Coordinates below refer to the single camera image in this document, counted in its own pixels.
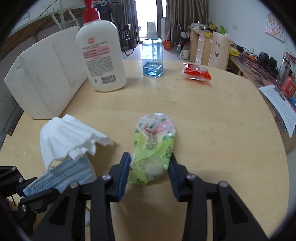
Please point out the blue surgical face mask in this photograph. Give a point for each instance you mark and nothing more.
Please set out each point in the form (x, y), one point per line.
(61, 176)

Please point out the brown curtain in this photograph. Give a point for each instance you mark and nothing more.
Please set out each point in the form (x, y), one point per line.
(184, 12)

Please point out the white lotion pump bottle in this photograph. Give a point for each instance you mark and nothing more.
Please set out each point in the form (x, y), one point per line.
(99, 43)

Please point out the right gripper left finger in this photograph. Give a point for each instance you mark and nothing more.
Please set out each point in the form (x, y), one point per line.
(119, 176)

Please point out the wooden smiley face chair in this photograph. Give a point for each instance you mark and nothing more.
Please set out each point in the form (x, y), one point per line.
(220, 51)

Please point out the green plastic snack bag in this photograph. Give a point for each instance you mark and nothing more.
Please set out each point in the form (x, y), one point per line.
(154, 139)

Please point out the white styrofoam box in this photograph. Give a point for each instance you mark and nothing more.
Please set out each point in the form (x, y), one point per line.
(44, 78)

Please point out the black headphones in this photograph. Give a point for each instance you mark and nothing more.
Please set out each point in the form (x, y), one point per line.
(269, 63)

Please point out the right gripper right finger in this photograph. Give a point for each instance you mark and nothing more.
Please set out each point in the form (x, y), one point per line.
(178, 179)

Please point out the red snack packet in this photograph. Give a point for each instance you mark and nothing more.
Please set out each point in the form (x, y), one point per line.
(195, 72)

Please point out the white tissue stack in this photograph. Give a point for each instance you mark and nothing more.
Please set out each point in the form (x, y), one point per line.
(68, 137)

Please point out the white paper sheet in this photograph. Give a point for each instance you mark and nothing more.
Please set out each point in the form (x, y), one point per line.
(282, 106)

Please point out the clear blue spray bottle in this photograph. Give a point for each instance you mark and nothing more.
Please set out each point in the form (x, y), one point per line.
(152, 53)

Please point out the black folding chair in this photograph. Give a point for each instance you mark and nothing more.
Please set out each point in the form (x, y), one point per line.
(122, 29)

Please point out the wooden desk with drawers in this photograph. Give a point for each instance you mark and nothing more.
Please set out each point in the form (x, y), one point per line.
(200, 46)

